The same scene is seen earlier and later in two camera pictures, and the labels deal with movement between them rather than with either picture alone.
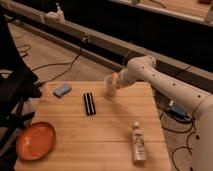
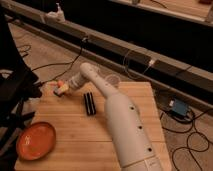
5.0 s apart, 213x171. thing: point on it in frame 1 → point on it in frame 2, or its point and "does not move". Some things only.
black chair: x=18 y=83 does not move
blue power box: x=177 y=109 does not move
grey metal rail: x=107 y=49 does not move
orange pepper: x=114 y=75 → x=60 y=83
